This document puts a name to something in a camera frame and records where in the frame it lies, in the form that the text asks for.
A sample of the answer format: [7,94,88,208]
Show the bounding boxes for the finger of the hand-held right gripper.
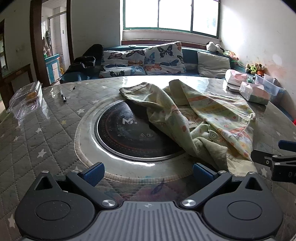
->
[278,140,296,151]
[251,150,278,166]

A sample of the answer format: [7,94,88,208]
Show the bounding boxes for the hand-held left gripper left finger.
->
[35,162,117,209]

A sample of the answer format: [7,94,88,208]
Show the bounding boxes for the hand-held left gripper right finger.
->
[180,163,264,209]

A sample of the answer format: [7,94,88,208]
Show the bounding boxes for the pale printed baby garment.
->
[119,79,257,178]

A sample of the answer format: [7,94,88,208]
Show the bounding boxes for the round black induction cooktop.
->
[95,100,188,162]

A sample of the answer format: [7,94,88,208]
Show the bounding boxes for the grey quilted star table cover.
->
[0,76,296,241]

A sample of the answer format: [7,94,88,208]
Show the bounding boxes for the clear plastic box with items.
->
[239,81,271,104]

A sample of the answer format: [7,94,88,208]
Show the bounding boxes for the clear plastic storage box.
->
[254,74,286,104]

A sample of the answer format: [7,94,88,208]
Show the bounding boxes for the green and brown plush toys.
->
[245,63,266,77]

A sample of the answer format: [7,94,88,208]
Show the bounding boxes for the pink tissue pack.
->
[225,69,249,85]

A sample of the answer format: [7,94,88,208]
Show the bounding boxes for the clear plastic clamshell container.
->
[6,81,48,120]

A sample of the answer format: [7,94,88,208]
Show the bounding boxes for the grey pillow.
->
[197,51,231,79]

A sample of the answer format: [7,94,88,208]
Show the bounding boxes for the colourful toy heap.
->
[223,50,239,61]

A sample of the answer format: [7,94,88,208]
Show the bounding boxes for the butterfly print long cushion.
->
[99,49,147,78]

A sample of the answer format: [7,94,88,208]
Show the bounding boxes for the blue cabinet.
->
[45,54,61,84]

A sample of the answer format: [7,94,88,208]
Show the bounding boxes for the black bag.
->
[67,44,105,75]

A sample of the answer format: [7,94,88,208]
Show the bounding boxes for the blue sofa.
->
[60,44,296,117]

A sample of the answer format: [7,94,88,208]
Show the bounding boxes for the white plush toy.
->
[206,41,225,54]

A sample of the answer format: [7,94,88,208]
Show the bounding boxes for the butterfly print square pillow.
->
[144,42,187,75]

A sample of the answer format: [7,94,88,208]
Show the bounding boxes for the dark wooden side table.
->
[0,64,34,103]

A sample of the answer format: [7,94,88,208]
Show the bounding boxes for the window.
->
[120,0,221,39]

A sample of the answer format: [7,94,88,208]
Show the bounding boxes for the brown door frame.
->
[30,0,73,88]

